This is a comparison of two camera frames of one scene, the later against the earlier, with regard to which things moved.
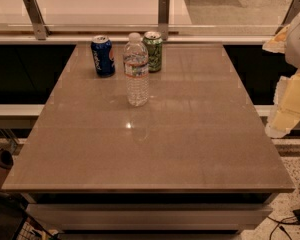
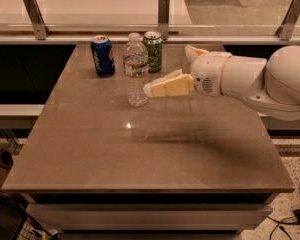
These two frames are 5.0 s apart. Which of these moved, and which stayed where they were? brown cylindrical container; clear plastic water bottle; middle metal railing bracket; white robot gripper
Moved: white robot gripper
Stayed: brown cylindrical container; middle metal railing bracket; clear plastic water bottle
